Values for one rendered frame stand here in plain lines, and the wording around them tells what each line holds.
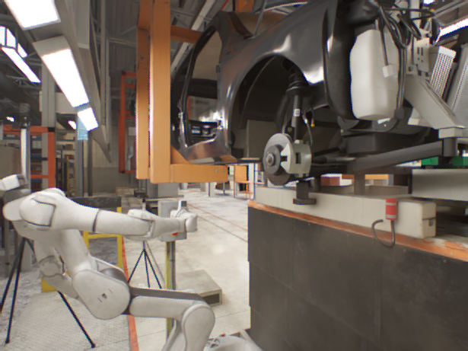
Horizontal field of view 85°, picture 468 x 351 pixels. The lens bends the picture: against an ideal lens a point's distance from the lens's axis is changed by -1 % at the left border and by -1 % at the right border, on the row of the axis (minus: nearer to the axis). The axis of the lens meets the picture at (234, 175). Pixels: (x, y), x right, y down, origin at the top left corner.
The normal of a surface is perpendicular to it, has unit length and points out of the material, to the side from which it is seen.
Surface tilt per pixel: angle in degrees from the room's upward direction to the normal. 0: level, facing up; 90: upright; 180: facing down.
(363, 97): 100
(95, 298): 94
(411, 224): 90
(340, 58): 93
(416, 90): 91
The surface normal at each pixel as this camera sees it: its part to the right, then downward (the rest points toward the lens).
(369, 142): -0.91, 0.00
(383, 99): 0.41, 0.01
